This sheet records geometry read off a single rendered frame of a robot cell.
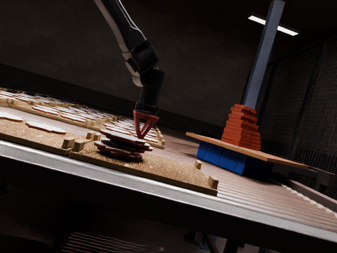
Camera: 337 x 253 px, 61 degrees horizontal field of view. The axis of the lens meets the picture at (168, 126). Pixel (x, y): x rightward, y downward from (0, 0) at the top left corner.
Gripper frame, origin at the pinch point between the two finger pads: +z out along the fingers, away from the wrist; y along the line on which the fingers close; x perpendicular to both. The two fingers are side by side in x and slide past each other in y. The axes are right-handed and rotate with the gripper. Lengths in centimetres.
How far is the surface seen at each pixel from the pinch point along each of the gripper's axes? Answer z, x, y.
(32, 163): 10.2, 22.7, -19.6
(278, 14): -122, -109, 167
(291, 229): 10.9, -38.4, -24.9
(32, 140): 7.8, 27.3, -6.3
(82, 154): 8.1, 13.8, -8.2
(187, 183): 8.6, -14.9, -11.3
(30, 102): 7, 61, 100
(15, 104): 7, 61, 75
